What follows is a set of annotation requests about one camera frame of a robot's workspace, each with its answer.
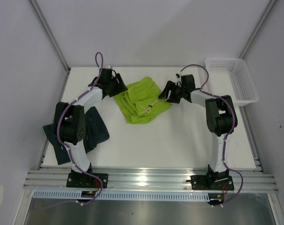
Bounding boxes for aluminium mounting rail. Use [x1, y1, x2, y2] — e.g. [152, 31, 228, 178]
[23, 167, 279, 193]

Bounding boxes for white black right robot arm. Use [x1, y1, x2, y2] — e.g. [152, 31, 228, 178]
[159, 75, 238, 190]

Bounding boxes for left aluminium frame post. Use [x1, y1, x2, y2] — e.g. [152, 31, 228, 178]
[28, 0, 70, 73]

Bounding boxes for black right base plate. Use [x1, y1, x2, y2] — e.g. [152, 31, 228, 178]
[185, 175, 234, 191]

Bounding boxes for lime green shorts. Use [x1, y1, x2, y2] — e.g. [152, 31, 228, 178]
[115, 77, 172, 124]

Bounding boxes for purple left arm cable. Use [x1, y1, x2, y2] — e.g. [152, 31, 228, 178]
[43, 52, 104, 209]

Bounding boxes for white plastic basket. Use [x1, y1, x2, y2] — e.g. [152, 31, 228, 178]
[205, 58, 259, 106]

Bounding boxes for right aluminium frame post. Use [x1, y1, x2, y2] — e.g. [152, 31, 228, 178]
[238, 0, 280, 60]

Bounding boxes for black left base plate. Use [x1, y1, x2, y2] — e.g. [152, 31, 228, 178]
[66, 172, 108, 188]

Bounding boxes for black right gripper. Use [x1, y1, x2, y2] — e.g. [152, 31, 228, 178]
[158, 81, 185, 104]

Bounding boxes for aluminium frame post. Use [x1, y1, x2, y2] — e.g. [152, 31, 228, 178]
[238, 0, 280, 60]
[28, 0, 70, 73]

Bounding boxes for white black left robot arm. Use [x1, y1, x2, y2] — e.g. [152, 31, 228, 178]
[54, 68, 127, 188]

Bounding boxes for white slotted cable duct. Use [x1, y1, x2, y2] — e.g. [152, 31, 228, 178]
[32, 189, 210, 202]

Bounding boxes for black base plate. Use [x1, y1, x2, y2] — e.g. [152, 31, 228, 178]
[185, 175, 234, 191]
[66, 172, 108, 188]

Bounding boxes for dark navy shorts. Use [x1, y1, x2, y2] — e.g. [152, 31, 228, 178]
[43, 106, 110, 165]

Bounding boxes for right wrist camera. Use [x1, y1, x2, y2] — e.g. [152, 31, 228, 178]
[175, 73, 181, 83]

